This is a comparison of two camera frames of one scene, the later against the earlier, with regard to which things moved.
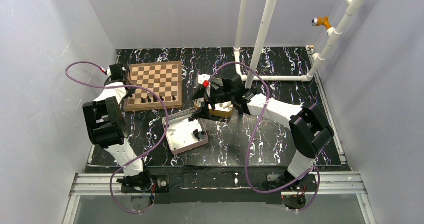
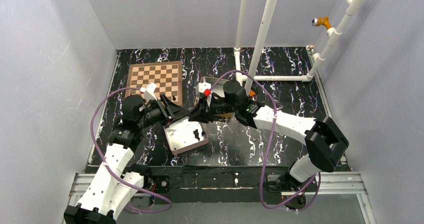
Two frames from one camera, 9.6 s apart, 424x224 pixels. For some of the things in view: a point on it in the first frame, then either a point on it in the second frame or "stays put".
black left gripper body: x=127 y=92 to x=165 y=108
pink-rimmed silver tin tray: x=182 y=135 stays put
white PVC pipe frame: x=271 y=4 stays put
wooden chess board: x=164 y=79 stays put
